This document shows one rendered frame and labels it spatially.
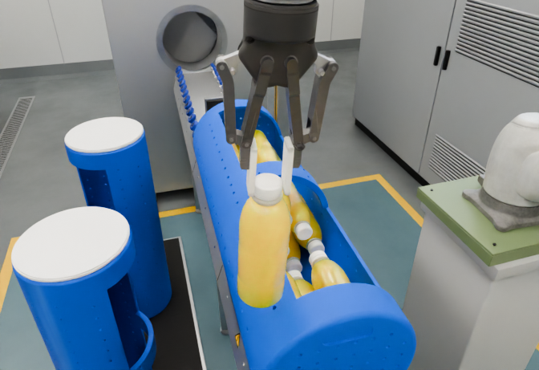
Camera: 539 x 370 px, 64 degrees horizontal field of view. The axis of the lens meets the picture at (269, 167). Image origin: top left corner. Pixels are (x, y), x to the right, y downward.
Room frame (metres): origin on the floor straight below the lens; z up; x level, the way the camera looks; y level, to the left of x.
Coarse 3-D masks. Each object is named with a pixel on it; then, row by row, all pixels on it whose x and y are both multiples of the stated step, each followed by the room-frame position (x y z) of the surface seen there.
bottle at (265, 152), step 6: (258, 132) 1.21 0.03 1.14; (258, 138) 1.17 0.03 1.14; (264, 138) 1.18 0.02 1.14; (258, 144) 1.13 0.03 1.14; (264, 144) 1.13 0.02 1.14; (270, 144) 1.16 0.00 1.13; (258, 150) 1.10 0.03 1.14; (264, 150) 1.10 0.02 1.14; (270, 150) 1.10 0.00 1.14; (258, 156) 1.08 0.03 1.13; (264, 156) 1.08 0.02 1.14; (270, 156) 1.08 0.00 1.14; (276, 156) 1.10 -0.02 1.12; (258, 162) 1.07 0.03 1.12
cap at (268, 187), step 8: (256, 176) 0.47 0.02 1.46; (264, 176) 0.47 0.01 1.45; (272, 176) 0.47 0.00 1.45; (256, 184) 0.45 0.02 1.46; (264, 184) 0.45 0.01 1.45; (272, 184) 0.45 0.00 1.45; (280, 184) 0.45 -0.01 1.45; (256, 192) 0.45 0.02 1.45; (264, 192) 0.44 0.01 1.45; (272, 192) 0.44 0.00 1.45; (280, 192) 0.45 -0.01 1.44; (264, 200) 0.44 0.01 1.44; (272, 200) 0.44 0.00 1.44
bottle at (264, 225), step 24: (240, 216) 0.46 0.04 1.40; (264, 216) 0.43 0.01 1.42; (288, 216) 0.45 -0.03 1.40; (240, 240) 0.45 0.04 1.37; (264, 240) 0.42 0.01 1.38; (288, 240) 0.45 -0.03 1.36; (240, 264) 0.44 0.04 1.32; (264, 264) 0.42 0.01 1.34; (240, 288) 0.44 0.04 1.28; (264, 288) 0.43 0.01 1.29
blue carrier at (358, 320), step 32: (224, 128) 1.08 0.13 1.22; (256, 128) 1.28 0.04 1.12; (224, 160) 0.94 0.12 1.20; (224, 192) 0.83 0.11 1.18; (320, 192) 0.85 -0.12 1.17; (224, 224) 0.74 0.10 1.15; (320, 224) 0.87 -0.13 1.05; (224, 256) 0.68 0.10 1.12; (352, 256) 0.70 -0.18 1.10; (288, 288) 0.50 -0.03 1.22; (352, 288) 0.48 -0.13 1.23; (256, 320) 0.48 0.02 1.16; (288, 320) 0.44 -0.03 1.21; (320, 320) 0.42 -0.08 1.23; (352, 320) 0.43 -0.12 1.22; (384, 320) 0.44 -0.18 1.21; (256, 352) 0.43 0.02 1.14; (288, 352) 0.40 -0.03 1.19; (320, 352) 0.41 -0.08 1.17; (352, 352) 0.43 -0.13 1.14; (384, 352) 0.45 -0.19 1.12
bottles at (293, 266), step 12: (312, 216) 0.87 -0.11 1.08; (312, 228) 0.82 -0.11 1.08; (300, 240) 0.80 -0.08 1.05; (312, 240) 0.79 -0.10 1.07; (288, 252) 0.75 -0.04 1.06; (300, 252) 0.81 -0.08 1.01; (312, 252) 0.77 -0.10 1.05; (288, 264) 0.76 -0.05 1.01; (300, 264) 0.76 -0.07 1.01; (300, 276) 0.66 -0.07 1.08; (300, 288) 0.61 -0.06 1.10; (312, 288) 0.61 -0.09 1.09
